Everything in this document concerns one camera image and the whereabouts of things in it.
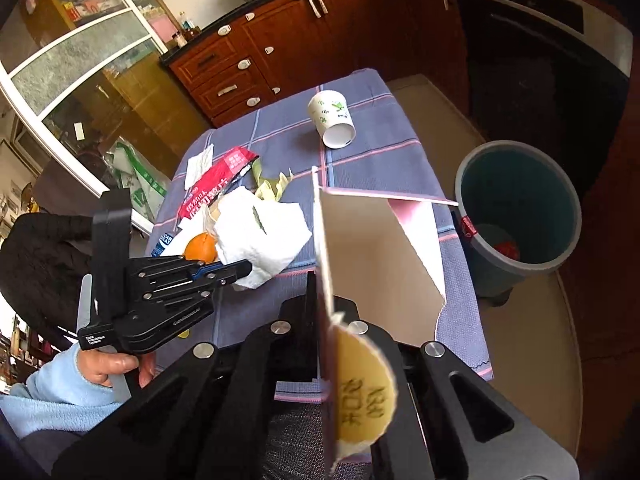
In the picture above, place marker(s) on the grey waste bin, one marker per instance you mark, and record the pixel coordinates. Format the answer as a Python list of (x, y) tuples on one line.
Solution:
[(550, 195)]

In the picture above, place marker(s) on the orange tangerine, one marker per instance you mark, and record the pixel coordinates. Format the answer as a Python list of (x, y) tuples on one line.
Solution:
[(200, 247)]

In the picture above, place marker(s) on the brown wooden kitchen cabinet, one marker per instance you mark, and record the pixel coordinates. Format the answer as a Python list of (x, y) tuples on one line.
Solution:
[(300, 35)]

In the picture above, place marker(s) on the white-framed glass cabinet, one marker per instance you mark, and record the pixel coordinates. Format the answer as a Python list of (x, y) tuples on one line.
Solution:
[(75, 60)]

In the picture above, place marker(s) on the small white paper packet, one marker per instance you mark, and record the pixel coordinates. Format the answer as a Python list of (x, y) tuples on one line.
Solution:
[(199, 165)]

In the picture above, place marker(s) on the plastic bottle with blue label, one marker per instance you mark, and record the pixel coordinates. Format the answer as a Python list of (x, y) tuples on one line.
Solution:
[(186, 22)]

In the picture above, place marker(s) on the red snack bag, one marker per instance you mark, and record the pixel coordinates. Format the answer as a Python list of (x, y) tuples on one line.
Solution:
[(215, 182)]

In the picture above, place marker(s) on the blue plaid tablecloth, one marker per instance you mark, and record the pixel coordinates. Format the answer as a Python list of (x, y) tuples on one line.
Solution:
[(375, 125)]

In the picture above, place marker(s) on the black built-in oven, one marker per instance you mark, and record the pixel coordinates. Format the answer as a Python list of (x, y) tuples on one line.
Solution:
[(540, 85)]

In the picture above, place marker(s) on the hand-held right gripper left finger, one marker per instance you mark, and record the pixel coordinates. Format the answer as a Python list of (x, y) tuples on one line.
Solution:
[(305, 320)]

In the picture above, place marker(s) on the white green plastic bag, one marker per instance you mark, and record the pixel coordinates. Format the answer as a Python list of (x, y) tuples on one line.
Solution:
[(142, 180)]

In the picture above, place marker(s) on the torn pink cardboard carton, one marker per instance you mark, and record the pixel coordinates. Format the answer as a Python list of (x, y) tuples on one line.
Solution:
[(370, 260)]

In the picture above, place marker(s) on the red wrapper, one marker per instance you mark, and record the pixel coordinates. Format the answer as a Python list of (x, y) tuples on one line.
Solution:
[(507, 250)]

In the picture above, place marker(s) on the person's left hand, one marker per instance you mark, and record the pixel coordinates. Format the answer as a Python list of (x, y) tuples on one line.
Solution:
[(102, 365)]

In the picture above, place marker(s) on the white paper towel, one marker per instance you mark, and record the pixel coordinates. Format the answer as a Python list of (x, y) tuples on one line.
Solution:
[(270, 235)]

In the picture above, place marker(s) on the yellow-green peel scrap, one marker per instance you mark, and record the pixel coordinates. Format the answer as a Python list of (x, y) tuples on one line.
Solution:
[(270, 187)]

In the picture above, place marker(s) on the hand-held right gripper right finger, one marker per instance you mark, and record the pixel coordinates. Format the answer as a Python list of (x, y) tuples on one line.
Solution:
[(387, 347)]

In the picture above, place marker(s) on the person's left forearm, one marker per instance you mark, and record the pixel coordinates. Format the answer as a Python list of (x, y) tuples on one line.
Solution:
[(50, 395)]

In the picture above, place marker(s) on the clear wrapper with blue label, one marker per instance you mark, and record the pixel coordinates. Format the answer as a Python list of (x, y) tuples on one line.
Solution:
[(164, 242)]

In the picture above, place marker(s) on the white paper cup green print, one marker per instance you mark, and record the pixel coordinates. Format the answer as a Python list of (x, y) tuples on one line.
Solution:
[(330, 110)]

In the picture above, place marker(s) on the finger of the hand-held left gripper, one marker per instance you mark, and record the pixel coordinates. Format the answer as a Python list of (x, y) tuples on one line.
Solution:
[(235, 270), (175, 300)]

